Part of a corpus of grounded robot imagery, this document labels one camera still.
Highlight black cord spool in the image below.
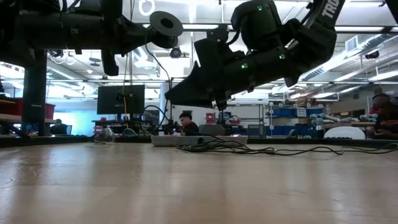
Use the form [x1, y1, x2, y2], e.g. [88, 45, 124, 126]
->
[149, 10, 185, 50]

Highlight thin black cord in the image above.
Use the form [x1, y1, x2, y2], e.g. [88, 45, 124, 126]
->
[139, 30, 398, 156]

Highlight red storage bins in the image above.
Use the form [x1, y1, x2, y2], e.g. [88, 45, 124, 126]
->
[0, 98, 56, 121]

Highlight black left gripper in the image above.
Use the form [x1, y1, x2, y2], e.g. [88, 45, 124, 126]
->
[62, 0, 162, 77]

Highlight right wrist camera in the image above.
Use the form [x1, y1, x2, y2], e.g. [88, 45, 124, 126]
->
[194, 28, 239, 63]

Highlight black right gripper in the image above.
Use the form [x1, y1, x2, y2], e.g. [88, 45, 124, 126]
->
[164, 49, 274, 110]

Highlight black computer monitor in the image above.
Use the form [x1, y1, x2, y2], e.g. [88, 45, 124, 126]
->
[96, 84, 146, 115]

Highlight black ceiling camera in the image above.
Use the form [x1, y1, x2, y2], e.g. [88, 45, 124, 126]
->
[169, 46, 183, 59]

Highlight clear safety glasses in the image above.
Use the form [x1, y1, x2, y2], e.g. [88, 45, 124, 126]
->
[94, 126, 116, 145]

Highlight LED light bar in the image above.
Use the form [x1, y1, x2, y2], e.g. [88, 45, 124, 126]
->
[183, 22, 398, 34]

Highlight grey plastic tool case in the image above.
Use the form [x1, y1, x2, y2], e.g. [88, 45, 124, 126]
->
[151, 134, 249, 147]

